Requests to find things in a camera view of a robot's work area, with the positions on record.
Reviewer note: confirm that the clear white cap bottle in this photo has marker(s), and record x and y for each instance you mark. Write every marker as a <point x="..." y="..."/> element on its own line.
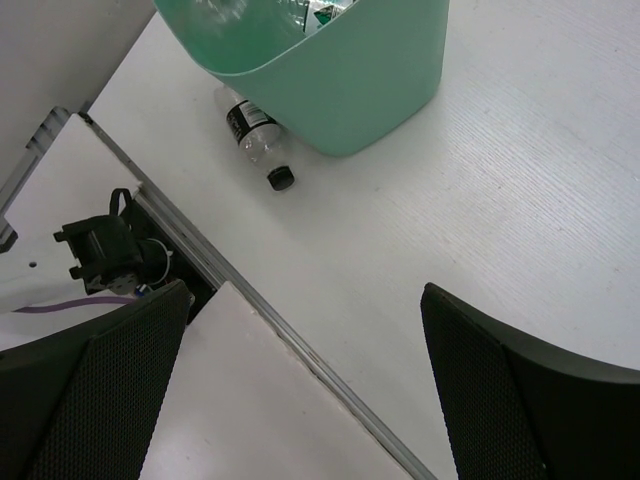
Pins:
<point x="218" y="17"/>

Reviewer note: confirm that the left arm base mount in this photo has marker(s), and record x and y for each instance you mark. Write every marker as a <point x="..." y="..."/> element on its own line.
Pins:
<point x="126" y="253"/>

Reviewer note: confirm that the black cap black label bottle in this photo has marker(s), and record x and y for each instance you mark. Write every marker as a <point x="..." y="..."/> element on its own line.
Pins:
<point x="258" y="136"/>

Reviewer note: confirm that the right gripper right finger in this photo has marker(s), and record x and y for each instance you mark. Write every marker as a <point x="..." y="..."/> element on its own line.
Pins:
<point x="518" y="407"/>

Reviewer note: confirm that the aluminium table edge rail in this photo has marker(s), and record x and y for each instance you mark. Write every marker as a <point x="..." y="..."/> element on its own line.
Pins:
<point x="247" y="398"/>

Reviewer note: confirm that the green plastic bin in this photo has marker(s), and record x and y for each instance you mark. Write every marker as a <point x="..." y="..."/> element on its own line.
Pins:
<point x="340" y="89"/>

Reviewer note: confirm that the red cap water bottle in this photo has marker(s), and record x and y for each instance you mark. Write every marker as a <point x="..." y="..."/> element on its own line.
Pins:
<point x="318" y="13"/>

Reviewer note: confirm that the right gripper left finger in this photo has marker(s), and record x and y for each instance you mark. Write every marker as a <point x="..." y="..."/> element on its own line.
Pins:
<point x="83" y="403"/>

